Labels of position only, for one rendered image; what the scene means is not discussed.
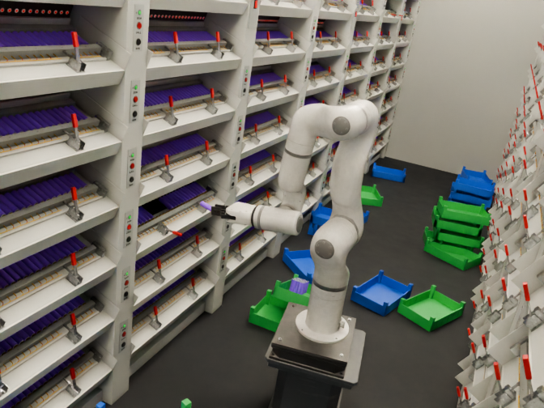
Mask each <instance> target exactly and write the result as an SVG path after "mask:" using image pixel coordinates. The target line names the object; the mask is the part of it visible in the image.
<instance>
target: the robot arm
mask: <svg viewBox="0 0 544 408"><path fill-rule="evenodd" d="M378 120H379V115H378V110H377V108H376V106H375V105H374V104H373V103H372V102H370V101H368V100H356V101H353V102H350V103H349V104H345V105H343V106H329V105H326V104H308V105H305V106H303V107H301V108H299V109H298V110H297V111H296V112H295V114H294V116H293V118H292V120H291V125H290V129H289V132H288V136H287V142H286V146H285V149H284V152H283V159H282V163H281V166H280V170H279V174H278V184H279V186H280V188H281V189H282V190H284V194H283V201H282V204H281V206H280V207H272V206H262V205H259V206H254V205H251V204H247V203H243V202H236V203H234V204H232V205H231V206H224V205H219V204H215V206H212V207H211V214H212V215H218V216H220V217H221V219H226V221H227V222H229V223H238V224H247V225H252V226H253V227H255V228H256V229H261V230H266V231H271V232H279V233H283V234H288V235H293V236H298V235H299V233H300V231H301V229H302V226H303V215H302V213H301V211H302V209H303V205H304V200H305V197H306V187H305V185H304V180H305V177H306V174H307V171H308V166H309V163H310V160H311V157H312V152H313V148H314V145H315V142H316V139H317V136H320V137H323V138H327V139H329V140H334V141H340V143H339V145H338V149H337V150H336V153H335V156H334V161H333V164H332V170H331V177H330V187H329V189H330V197H331V199H332V204H333V208H332V213H331V216H330V218H329V220H328V221H327V222H326V223H324V224H323V225H322V226H321V227H320V228H319V229H318V230H317V231H316V233H315V234H314V236H313V238H312V242H311V245H310V254H311V257H312V260H313V263H314V266H315V268H314V273H313V278H312V287H311V291H310V296H309V302H308V309H307V310H304V311H303V312H301V313H299V314H298V316H297V317H296V319H295V326H296V328H297V330H298V331H299V332H300V333H301V334H302V335H303V336H304V337H306V338H307V339H309V340H311V341H314V342H319V343H324V344H332V343H336V342H341V341H342V340H343V339H345V338H346V336H347V335H348V332H349V326H348V324H347V322H346V321H345V319H344V318H343V317H342V310H343V305H344V301H345V297H346V289H347V285H348V281H349V276H350V272H349V270H348V268H347V266H346V258H347V255H348V253H349V252H350V251H351V250H352V248H353V247H354V246H355V245H356V244H357V243H358V242H359V240H360V238H361V236H362V234H363V208H362V202H361V189H362V183H363V173H364V168H365V164H366V161H367V158H368V154H369V151H370V149H371V146H372V143H373V140H374V138H375V135H376V130H377V126H378ZM225 212H226V214H225Z"/></svg>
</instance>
